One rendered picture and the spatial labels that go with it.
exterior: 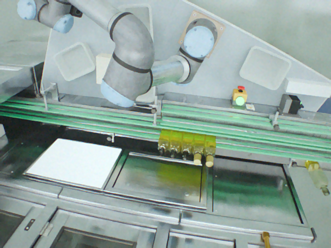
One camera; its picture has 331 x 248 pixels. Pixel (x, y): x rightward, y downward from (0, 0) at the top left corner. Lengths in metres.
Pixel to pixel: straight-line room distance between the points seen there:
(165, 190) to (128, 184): 0.18
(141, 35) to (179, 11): 0.67
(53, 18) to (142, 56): 0.42
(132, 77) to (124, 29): 0.13
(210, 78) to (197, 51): 0.39
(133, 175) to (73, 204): 0.31
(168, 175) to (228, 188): 0.31
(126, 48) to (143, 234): 0.73
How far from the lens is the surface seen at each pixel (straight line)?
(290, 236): 1.17
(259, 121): 1.29
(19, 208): 1.26
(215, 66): 1.36
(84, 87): 1.59
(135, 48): 0.65
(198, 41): 1.01
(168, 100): 1.31
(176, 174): 1.25
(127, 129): 1.40
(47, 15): 0.98
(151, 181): 1.20
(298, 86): 1.41
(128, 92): 0.70
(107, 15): 0.74
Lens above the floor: 2.05
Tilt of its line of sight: 59 degrees down
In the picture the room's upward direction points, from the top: 162 degrees counter-clockwise
